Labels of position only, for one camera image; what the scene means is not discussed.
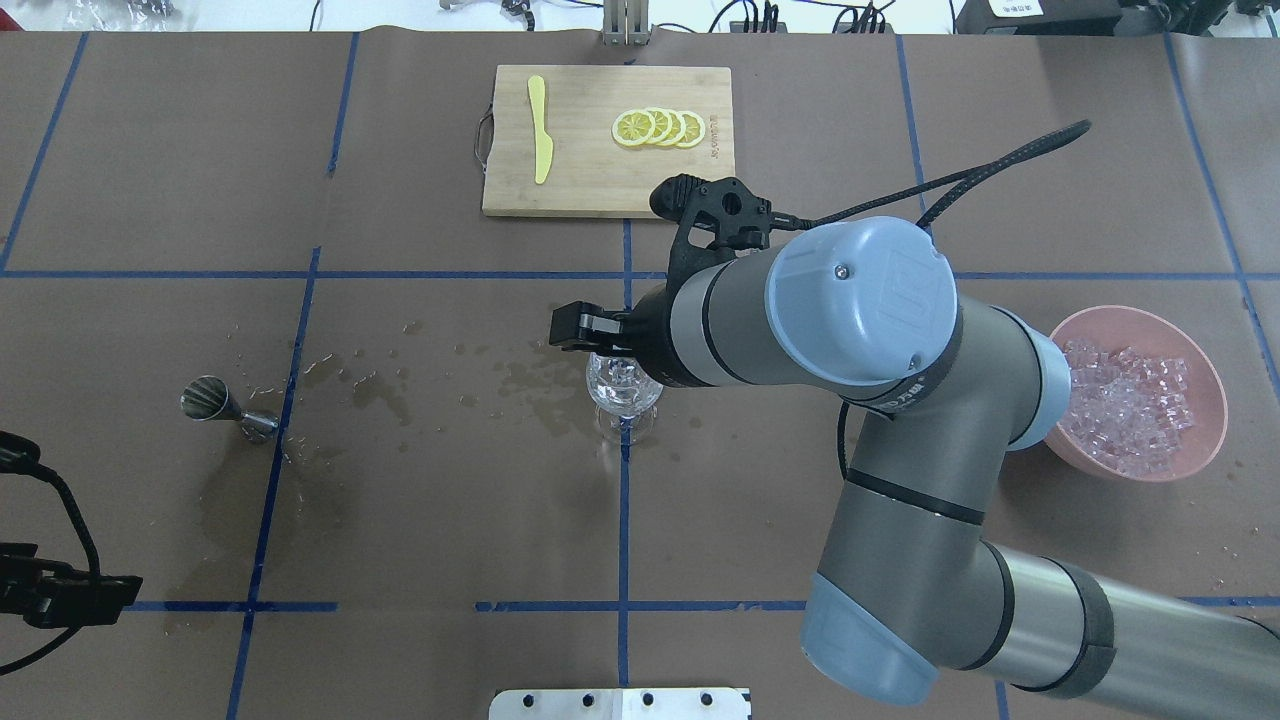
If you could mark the lemon slices stack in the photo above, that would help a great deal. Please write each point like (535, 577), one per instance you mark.
(659, 127)

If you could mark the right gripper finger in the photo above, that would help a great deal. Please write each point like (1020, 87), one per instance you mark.
(584, 327)

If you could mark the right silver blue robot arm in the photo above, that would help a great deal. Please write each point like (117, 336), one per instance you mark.
(907, 585)

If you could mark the clear wine glass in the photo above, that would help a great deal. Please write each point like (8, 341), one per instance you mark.
(626, 398)

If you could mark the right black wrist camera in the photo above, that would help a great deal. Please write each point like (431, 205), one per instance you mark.
(716, 221)

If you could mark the yellow plastic knife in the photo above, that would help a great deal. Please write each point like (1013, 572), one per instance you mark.
(543, 142)

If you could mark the pink bowl of ice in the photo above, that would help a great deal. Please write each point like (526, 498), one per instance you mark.
(1146, 403)

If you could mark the bamboo cutting board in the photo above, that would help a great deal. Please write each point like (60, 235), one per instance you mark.
(592, 176)

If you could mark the aluminium frame post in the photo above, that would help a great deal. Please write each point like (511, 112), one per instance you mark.
(626, 23)

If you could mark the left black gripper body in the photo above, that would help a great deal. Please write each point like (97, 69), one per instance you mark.
(36, 590)

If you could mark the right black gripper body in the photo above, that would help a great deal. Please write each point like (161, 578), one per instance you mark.
(648, 330)

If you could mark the white arm mounting base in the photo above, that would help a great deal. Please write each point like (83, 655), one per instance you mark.
(623, 703)

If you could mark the steel jigger cup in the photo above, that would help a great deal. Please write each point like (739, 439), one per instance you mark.
(208, 398)

